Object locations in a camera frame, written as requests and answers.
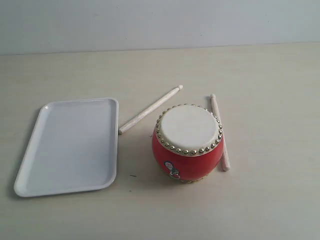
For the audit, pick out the white wooden drumstick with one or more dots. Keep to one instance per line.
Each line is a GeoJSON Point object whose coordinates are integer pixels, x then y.
{"type": "Point", "coordinates": [132, 122]}
{"type": "Point", "coordinates": [225, 161]}

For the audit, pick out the small red drum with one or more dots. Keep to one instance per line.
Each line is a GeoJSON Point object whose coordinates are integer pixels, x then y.
{"type": "Point", "coordinates": [187, 142]}

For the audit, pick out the white rectangular plastic tray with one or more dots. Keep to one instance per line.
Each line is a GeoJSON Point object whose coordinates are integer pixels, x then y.
{"type": "Point", "coordinates": [73, 148]}

